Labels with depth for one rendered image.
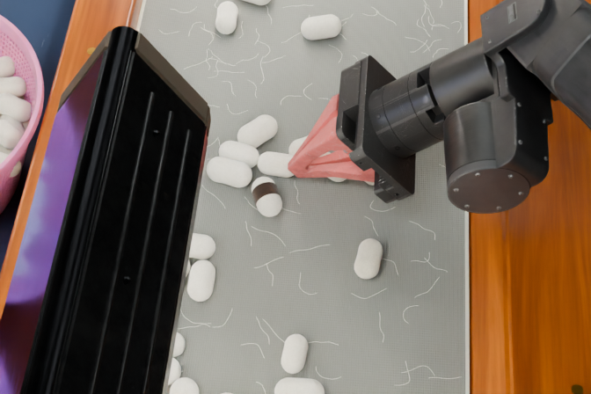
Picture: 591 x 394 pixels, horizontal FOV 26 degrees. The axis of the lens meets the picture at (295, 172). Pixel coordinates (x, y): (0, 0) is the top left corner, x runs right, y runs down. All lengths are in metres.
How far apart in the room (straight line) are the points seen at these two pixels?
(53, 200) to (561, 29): 0.40
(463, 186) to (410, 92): 0.10
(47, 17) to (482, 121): 0.55
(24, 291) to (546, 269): 0.50
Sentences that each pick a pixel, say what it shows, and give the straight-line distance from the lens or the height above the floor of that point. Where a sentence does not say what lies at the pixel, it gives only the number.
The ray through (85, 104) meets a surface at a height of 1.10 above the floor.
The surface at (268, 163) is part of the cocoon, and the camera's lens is 1.04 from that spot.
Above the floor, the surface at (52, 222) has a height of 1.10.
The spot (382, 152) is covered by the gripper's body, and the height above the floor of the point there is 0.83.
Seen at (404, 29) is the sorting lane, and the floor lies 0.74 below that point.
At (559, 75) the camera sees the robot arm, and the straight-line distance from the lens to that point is 0.85.
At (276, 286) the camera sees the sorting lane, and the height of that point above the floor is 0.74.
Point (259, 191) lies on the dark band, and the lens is 1.02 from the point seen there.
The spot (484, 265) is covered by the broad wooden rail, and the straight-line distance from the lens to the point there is 1.00.
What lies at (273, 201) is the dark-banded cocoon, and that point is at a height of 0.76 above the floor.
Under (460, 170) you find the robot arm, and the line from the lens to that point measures 0.88.
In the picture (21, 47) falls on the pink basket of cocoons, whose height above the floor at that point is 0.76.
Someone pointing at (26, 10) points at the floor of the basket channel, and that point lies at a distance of 1.31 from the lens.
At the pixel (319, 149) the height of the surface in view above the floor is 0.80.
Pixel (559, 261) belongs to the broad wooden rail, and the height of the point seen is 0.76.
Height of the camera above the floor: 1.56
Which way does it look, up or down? 51 degrees down
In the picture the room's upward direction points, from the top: straight up
